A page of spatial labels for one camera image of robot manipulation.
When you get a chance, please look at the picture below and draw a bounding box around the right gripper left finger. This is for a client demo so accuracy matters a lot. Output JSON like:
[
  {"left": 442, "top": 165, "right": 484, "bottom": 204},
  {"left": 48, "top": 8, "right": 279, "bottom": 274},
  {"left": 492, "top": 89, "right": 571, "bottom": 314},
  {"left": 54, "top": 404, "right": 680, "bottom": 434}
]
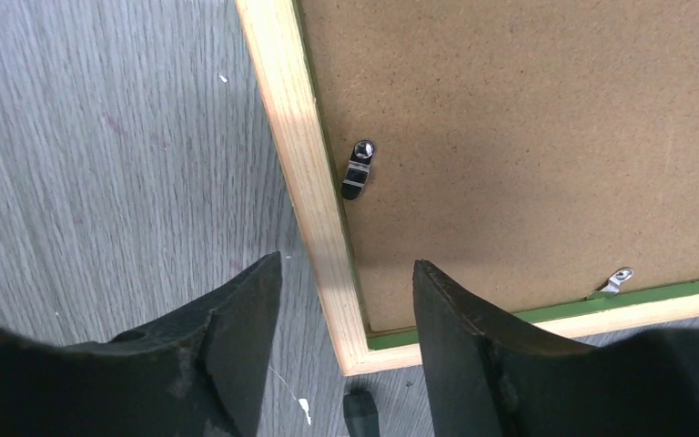
[{"left": 0, "top": 252, "right": 282, "bottom": 436}]

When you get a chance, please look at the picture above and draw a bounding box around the brown backing board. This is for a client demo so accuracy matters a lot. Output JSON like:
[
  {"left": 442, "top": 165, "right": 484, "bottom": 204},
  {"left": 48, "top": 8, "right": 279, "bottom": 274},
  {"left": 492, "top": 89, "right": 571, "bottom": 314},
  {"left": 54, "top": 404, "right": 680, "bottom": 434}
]
[{"left": 300, "top": 1, "right": 699, "bottom": 331}]

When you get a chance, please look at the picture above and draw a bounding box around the wooden picture frame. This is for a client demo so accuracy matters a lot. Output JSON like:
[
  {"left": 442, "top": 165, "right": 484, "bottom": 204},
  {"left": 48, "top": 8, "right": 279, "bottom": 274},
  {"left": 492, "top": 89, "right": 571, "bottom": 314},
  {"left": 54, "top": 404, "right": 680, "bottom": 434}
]
[{"left": 237, "top": 1, "right": 699, "bottom": 376}]

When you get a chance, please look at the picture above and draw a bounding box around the metal turn clip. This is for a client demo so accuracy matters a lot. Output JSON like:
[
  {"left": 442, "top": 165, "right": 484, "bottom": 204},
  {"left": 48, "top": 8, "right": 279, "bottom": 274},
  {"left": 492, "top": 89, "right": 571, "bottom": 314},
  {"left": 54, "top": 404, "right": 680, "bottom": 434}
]
[
  {"left": 340, "top": 139, "right": 376, "bottom": 200},
  {"left": 586, "top": 267, "right": 634, "bottom": 300}
]

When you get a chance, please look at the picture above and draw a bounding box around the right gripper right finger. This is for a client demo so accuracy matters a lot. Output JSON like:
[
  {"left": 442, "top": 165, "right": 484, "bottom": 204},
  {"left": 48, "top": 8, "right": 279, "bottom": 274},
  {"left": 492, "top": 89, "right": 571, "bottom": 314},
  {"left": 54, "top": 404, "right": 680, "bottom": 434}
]
[{"left": 413, "top": 260, "right": 699, "bottom": 436}]

